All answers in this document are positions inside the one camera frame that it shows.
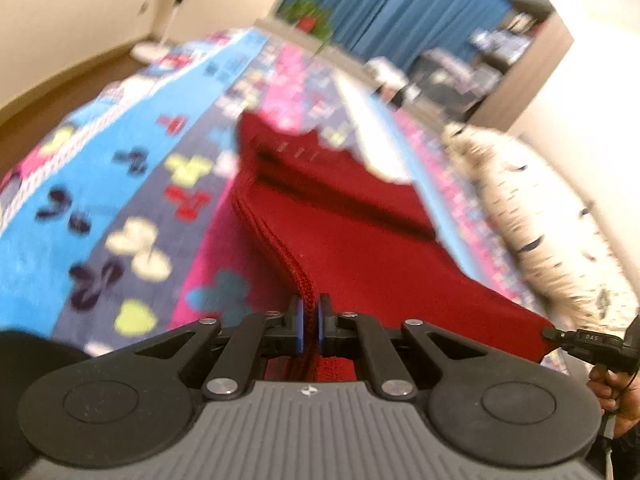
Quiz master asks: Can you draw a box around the wooden bookshelf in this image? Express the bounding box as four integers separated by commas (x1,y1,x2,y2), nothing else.
469,1,574,131

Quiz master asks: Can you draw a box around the red knitted sweater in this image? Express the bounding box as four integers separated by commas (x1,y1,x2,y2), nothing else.
230,112,552,382

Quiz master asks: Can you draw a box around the colourful striped bed blanket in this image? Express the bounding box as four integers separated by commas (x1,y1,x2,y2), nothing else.
1,28,544,356

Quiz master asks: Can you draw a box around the clear plastic storage bin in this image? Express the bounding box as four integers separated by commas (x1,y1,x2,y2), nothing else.
409,48,503,118

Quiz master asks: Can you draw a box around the person's right hand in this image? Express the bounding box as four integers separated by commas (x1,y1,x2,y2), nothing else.
587,365,640,438

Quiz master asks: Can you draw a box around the green plant in red pot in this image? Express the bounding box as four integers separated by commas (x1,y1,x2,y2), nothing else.
277,0,333,53

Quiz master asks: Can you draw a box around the white clothes pile on sill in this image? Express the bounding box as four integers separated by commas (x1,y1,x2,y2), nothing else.
364,56,421,107

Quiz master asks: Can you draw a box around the white standing fan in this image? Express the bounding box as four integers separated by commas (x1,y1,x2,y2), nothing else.
129,0,184,65

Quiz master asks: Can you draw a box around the blue window curtain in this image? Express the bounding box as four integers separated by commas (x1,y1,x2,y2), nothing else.
278,0,512,70

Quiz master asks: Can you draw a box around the cream patterned pillow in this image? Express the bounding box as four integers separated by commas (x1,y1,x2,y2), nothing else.
442,122,639,336

